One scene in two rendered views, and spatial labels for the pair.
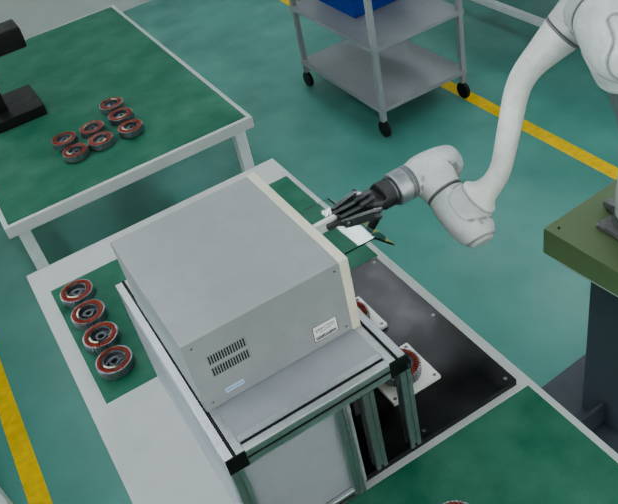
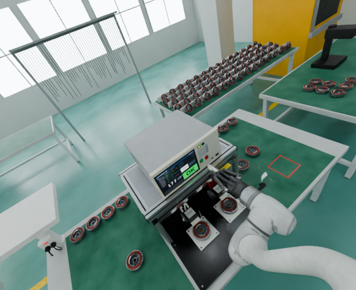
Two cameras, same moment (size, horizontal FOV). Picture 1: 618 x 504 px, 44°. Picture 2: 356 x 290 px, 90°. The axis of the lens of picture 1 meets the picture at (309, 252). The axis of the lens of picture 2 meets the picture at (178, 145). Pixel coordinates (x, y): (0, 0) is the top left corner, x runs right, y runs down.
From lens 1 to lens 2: 1.60 m
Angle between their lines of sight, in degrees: 66
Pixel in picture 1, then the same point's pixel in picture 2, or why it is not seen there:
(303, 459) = not seen: hidden behind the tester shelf
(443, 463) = (163, 255)
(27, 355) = not seen: hidden behind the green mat
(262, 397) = (138, 175)
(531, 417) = not seen: outside the picture
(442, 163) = (267, 217)
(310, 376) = (143, 187)
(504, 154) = (262, 259)
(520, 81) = (310, 259)
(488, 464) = (161, 275)
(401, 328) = (230, 229)
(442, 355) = (215, 251)
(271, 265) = (154, 153)
